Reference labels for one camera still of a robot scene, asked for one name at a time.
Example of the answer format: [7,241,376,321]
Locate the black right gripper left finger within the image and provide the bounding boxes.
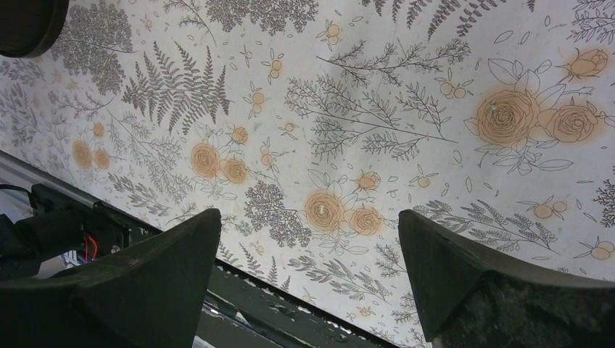
[1,208,221,347]

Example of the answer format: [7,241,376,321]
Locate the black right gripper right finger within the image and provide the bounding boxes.
[398,210,614,347]

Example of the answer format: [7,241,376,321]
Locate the black bucket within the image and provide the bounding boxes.
[1,0,70,58]

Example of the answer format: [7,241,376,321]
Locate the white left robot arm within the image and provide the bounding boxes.
[1,210,84,281]

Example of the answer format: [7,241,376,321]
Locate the floral patterned table mat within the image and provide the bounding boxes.
[1,1,614,347]

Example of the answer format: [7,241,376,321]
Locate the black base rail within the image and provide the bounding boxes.
[28,182,400,348]

